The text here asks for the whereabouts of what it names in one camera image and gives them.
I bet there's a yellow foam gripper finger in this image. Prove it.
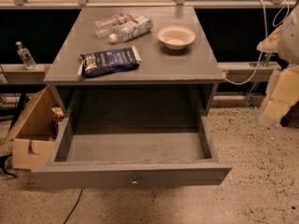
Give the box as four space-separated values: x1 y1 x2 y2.
259 63 299 127

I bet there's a blue chip bag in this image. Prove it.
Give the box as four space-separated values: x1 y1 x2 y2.
78 46 141 78

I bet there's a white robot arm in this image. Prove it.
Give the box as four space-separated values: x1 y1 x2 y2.
257 4 299 126

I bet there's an open grey top drawer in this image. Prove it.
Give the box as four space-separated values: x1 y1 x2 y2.
31 87 234 189

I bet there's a white paper bowl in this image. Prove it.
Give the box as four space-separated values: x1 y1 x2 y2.
157 26 196 50

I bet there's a labelled plastic water bottle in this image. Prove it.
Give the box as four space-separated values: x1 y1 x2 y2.
108 15 153 44

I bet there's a crushed clear plastic bottle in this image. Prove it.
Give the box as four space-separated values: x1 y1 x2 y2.
93 14 133 37

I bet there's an open cardboard box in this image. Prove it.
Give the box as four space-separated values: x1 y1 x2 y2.
1 87 63 170

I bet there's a standing small water bottle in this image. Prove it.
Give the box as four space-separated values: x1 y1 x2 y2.
16 41 36 70

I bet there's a white hanging cable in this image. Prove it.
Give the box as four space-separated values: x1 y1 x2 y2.
222 0 291 86

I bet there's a black floor cable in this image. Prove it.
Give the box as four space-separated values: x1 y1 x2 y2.
63 189 84 224

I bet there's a black strap on floor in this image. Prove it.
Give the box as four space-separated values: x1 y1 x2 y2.
0 154 19 179

